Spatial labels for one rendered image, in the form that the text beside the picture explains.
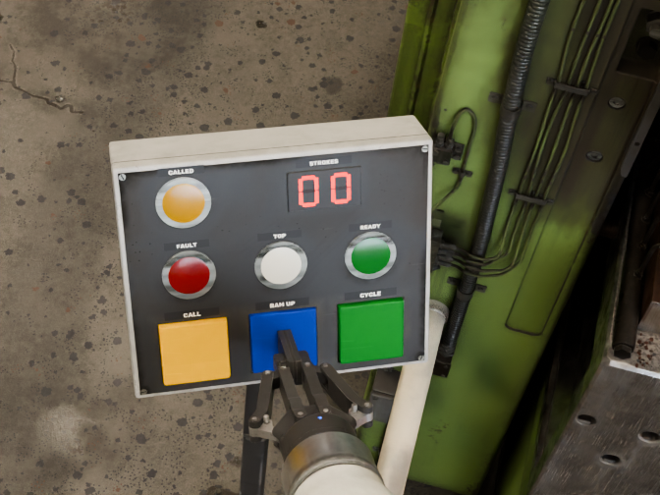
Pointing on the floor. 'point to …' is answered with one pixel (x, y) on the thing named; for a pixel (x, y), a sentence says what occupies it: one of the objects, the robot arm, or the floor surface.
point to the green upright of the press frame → (520, 339)
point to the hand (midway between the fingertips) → (289, 357)
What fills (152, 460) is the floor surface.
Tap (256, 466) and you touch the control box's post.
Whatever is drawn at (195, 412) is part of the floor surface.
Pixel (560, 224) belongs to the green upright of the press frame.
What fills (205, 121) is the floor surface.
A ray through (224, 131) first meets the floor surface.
